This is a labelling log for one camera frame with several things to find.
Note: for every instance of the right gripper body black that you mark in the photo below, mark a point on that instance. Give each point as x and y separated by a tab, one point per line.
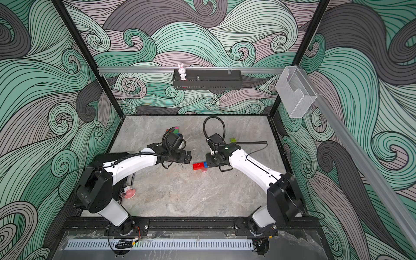
213	160

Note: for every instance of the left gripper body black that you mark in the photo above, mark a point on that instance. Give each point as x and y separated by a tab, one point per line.
179	157

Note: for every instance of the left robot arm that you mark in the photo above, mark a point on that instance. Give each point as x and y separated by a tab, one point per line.
120	169

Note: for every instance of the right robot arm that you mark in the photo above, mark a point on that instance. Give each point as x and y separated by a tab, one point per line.
283	196

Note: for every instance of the pink white small toy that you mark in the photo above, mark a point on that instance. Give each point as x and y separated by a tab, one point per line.
129	192

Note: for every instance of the black flat pad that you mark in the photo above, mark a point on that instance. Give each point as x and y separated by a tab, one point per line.
95	188

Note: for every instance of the white rabbit figurine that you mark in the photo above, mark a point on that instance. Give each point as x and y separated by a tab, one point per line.
182	72

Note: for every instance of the black wall shelf tray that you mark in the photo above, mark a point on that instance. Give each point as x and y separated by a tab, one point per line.
208	79

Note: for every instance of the clear plastic wall box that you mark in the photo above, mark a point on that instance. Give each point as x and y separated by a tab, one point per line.
296	91

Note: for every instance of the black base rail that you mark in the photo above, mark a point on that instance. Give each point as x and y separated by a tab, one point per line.
142	226

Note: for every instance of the white slotted cable duct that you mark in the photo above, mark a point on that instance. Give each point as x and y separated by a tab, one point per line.
161	244

